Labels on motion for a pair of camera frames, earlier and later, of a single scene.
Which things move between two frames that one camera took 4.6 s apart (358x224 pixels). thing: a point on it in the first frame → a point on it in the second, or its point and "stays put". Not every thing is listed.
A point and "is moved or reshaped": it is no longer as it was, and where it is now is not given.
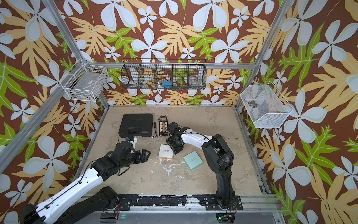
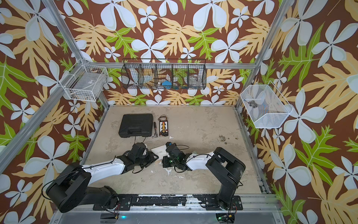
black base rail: x=126 y=202 stays put
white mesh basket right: x=266 y=107 stays put
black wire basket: x=184 y=73 stays put
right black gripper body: x=173 y=144 → x=169 y=162
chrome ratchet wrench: x=155 y=134 stays put
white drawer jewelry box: x=165 y=152 is moved or reshaped
